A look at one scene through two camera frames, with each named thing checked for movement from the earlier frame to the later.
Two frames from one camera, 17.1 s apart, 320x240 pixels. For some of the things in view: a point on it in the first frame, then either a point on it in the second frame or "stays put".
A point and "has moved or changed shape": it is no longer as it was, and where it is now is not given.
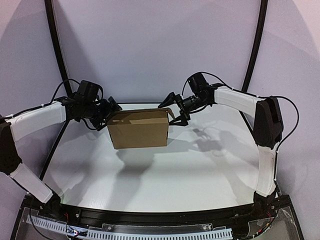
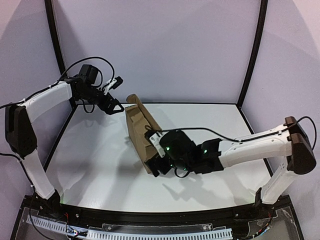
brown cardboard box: [140, 128] has moved or changed shape
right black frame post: [263, 8] stays put
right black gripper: [180, 105] -> [157, 165]
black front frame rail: [74, 215] stays put
